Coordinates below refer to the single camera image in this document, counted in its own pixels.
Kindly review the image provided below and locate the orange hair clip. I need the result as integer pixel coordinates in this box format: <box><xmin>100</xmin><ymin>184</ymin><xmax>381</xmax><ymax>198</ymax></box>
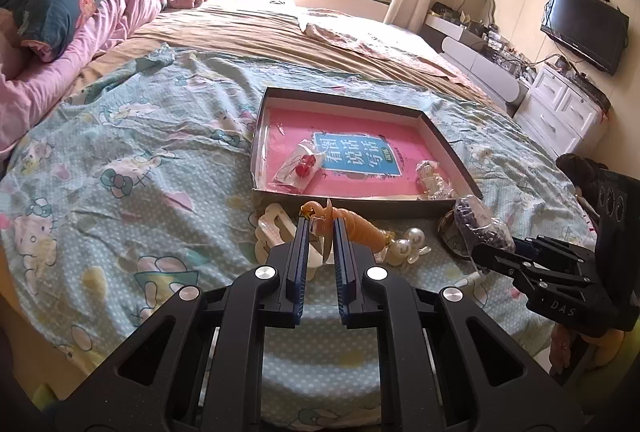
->
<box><xmin>300</xmin><ymin>199</ymin><xmax>389</xmax><ymax>259</ymax></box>

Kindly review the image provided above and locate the pink quilt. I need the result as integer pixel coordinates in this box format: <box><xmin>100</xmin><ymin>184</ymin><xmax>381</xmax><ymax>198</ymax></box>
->
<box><xmin>0</xmin><ymin>0</ymin><xmax>169</xmax><ymax>159</ymax></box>

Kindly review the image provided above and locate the wavy vanity mirror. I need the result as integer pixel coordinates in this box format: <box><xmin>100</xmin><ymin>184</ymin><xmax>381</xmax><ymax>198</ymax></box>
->
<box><xmin>459</xmin><ymin>0</ymin><xmax>497</xmax><ymax>26</ymax></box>

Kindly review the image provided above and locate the shallow dark cardboard box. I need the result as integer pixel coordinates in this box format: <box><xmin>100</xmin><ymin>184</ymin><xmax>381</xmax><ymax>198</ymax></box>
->
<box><xmin>251</xmin><ymin>87</ymin><xmax>484</xmax><ymax>206</ymax></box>

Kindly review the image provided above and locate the clear packet with white jewelry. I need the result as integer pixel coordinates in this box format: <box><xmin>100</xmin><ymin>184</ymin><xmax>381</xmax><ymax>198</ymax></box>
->
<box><xmin>415</xmin><ymin>159</ymin><xmax>457</xmax><ymax>202</ymax></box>

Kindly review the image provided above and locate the black flat television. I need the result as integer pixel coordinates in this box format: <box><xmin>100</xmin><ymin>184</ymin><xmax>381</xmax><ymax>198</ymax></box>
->
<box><xmin>540</xmin><ymin>0</ymin><xmax>630</xmax><ymax>76</ymax></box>

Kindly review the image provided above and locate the pearl hair clip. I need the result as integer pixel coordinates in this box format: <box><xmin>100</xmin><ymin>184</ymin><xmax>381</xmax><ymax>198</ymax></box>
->
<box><xmin>384</xmin><ymin>227</ymin><xmax>433</xmax><ymax>269</ymax></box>

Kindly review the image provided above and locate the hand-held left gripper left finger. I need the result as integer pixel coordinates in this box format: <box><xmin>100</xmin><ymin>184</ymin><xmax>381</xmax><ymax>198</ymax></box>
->
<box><xmin>47</xmin><ymin>217</ymin><xmax>313</xmax><ymax>432</ymax></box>

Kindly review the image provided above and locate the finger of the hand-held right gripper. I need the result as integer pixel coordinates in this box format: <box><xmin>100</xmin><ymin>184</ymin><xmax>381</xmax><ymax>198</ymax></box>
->
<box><xmin>471</xmin><ymin>242</ymin><xmax>556</xmax><ymax>294</ymax></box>
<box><xmin>514</xmin><ymin>235</ymin><xmax>598</xmax><ymax>265</ymax></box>

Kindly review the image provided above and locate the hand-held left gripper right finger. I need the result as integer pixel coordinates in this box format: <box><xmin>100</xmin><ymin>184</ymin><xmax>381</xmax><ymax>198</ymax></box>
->
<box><xmin>334</xmin><ymin>217</ymin><xmax>586</xmax><ymax>432</ymax></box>

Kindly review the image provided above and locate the white and grey vanity desk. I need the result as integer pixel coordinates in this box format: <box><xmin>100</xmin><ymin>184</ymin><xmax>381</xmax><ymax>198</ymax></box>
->
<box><xmin>422</xmin><ymin>10</ymin><xmax>534</xmax><ymax>104</ymax></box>

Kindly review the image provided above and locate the pink book with blue label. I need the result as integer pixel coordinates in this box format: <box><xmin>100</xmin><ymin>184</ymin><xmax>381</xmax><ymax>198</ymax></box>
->
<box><xmin>269</xmin><ymin>107</ymin><xmax>453</xmax><ymax>199</ymax></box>

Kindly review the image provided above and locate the dark blue floral pillow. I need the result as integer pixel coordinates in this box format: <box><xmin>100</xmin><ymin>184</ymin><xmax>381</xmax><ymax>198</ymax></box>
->
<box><xmin>0</xmin><ymin>0</ymin><xmax>109</xmax><ymax>59</ymax></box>

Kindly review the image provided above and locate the white drawer cabinet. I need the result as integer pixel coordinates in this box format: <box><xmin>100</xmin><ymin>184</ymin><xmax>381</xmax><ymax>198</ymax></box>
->
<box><xmin>513</xmin><ymin>62</ymin><xmax>612</xmax><ymax>159</ymax></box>

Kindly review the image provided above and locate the cream hair clip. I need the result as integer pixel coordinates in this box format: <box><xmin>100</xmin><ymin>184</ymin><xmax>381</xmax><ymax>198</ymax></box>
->
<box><xmin>254</xmin><ymin>204</ymin><xmax>327</xmax><ymax>281</ymax></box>

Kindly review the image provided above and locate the clear bag with dark jewelry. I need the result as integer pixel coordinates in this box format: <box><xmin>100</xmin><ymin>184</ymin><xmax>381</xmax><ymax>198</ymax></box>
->
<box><xmin>451</xmin><ymin>194</ymin><xmax>517</xmax><ymax>259</ymax></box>

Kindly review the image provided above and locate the clear packet with red earrings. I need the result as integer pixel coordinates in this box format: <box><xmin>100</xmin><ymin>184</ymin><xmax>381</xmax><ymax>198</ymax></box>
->
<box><xmin>273</xmin><ymin>137</ymin><xmax>327</xmax><ymax>193</ymax></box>

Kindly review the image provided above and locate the brown bed sheet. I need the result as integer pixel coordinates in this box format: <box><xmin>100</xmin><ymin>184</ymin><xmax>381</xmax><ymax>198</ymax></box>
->
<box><xmin>75</xmin><ymin>0</ymin><xmax>508</xmax><ymax>113</ymax></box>

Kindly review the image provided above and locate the dark furry object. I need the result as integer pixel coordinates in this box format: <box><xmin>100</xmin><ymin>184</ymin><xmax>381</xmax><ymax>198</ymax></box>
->
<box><xmin>555</xmin><ymin>152</ymin><xmax>609</xmax><ymax>194</ymax></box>

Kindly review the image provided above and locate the person's right hand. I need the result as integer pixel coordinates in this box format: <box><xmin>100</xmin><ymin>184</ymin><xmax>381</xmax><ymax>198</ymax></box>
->
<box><xmin>549</xmin><ymin>328</ymin><xmax>576</xmax><ymax>376</ymax></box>

